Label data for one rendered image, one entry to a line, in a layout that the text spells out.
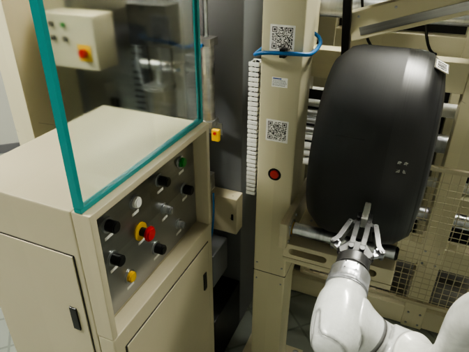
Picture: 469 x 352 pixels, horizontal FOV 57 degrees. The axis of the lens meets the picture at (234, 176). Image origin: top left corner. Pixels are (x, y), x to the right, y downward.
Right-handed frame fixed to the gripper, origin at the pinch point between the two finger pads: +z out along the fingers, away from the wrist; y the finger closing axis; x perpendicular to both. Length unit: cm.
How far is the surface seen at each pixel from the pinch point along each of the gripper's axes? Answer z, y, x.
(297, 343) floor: 32, 23, 120
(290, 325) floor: 41, 29, 121
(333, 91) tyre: 17.9, 14.5, -24.7
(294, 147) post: 25.0, 26.6, 0.2
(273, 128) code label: 25.6, 33.9, -5.4
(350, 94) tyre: 16.4, 9.6, -25.0
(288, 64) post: 28.6, 30.2, -26.0
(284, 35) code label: 30, 32, -34
